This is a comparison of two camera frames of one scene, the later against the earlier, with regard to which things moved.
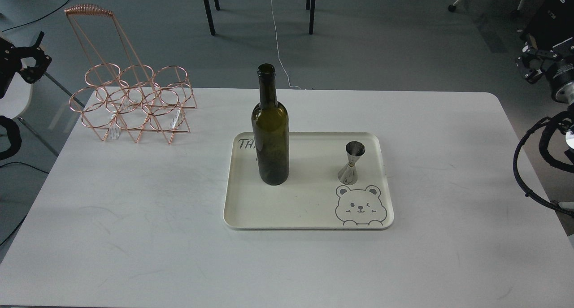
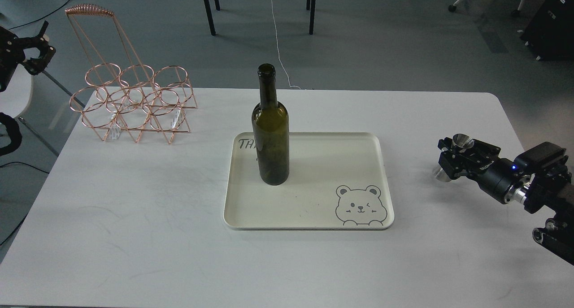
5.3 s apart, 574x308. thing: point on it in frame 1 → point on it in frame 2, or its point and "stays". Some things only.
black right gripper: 530,65 → 493,173
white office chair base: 452,7 stays
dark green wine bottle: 270,125 stays
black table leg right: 312,6 stays
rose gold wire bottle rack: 119,93 stays
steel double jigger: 347,175 → 460,140
